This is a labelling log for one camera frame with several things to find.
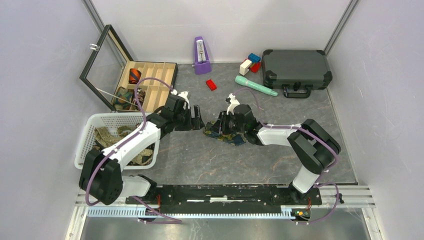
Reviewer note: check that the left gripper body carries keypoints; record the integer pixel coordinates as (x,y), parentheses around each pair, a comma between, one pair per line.
(183,121)

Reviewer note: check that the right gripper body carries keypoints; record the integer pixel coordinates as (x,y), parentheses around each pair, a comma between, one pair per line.
(229,124)

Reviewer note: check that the navy yellow floral tie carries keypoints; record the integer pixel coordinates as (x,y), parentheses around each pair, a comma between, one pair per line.
(234,139)

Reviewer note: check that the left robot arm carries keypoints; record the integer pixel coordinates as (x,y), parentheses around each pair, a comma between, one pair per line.
(102,176)

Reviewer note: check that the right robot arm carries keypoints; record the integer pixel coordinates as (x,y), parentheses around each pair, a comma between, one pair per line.
(315,148)

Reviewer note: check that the dark floral rolled tie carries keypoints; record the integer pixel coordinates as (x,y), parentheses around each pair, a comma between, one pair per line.
(138,98)

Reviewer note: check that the mint green flashlight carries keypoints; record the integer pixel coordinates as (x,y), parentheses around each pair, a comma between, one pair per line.
(243,81)

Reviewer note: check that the red toy brick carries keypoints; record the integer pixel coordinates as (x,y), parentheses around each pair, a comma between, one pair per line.
(211,84)

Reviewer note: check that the white toy block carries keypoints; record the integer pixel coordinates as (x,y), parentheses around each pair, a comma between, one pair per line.
(244,67)

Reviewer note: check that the red toy block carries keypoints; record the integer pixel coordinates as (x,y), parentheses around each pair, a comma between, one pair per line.
(254,68)

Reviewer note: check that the teal patterned rolled tie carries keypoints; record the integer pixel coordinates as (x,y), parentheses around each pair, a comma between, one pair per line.
(123,98)

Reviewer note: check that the wooden tie organizer box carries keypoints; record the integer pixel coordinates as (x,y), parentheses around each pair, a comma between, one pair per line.
(108,68)

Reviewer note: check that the orange navy rolled tie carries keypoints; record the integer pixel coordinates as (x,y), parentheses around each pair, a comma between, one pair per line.
(134,76)

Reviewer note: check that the purple metronome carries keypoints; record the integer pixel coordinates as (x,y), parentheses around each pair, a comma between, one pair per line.
(202,64)

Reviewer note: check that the blue toy brick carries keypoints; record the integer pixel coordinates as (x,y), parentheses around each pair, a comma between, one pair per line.
(254,58)

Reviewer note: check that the olive green tie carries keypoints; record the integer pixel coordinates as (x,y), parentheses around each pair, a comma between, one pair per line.
(104,139)

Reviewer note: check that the dark grey carrying case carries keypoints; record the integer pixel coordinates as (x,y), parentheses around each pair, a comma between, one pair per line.
(296,72)

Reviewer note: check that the white plastic basket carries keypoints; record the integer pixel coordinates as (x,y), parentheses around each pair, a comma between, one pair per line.
(84,142)

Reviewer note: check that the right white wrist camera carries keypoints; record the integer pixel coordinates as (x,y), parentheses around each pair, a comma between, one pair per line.
(232,103)

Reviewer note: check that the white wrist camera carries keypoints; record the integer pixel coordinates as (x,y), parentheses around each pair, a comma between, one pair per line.
(184,95)
(232,103)

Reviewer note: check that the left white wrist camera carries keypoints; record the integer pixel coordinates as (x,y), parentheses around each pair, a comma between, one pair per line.
(184,95)

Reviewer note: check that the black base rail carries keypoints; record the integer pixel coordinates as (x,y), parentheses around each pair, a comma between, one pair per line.
(228,199)

